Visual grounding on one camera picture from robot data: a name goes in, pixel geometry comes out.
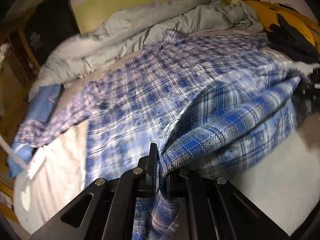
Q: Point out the white desk lamp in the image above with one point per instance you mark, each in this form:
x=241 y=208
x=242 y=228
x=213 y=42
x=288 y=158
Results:
x=15 y=157

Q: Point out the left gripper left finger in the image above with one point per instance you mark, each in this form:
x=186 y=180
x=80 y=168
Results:
x=106 y=208

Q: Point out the black puffer jacket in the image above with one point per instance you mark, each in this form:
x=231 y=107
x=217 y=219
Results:
x=288 y=40

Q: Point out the wooden bunk bed frame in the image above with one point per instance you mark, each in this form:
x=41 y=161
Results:
x=15 y=79

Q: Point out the grey crumpled duvet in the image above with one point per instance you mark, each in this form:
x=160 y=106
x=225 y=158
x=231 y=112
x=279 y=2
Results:
x=127 y=31

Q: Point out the black hanging garment bag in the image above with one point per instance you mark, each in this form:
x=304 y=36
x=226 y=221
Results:
x=52 y=22

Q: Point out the grey bed sheet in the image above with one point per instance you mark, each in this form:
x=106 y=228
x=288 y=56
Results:
x=61 y=176

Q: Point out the blue pillow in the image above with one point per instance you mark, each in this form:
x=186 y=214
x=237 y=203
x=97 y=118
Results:
x=40 y=109

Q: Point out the blue plaid shirt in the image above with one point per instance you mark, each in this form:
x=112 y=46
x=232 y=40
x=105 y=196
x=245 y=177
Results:
x=214 y=103

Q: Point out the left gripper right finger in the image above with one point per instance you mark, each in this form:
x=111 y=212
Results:
x=216 y=209

